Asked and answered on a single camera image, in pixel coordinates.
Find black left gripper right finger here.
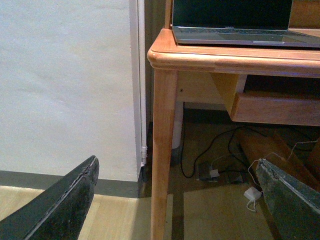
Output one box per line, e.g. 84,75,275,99
256,158,320,240

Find white wall conduit pipe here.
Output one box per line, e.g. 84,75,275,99
137,0,148,167

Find power strip on floor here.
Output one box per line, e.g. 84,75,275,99
196,161,246,184

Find grey open laptop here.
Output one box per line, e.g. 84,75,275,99
172,0,320,48

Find wooden desk drawer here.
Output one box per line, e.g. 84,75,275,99
229,91,320,127

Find white power adapter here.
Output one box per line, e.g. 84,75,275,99
243,186,262,201

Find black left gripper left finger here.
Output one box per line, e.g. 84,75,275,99
0,155,100,240

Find black floor cable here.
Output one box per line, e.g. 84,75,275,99
180,124,253,179

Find white thin cable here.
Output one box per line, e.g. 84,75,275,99
247,139,320,186

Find wooden desk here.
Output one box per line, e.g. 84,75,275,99
147,0,320,240

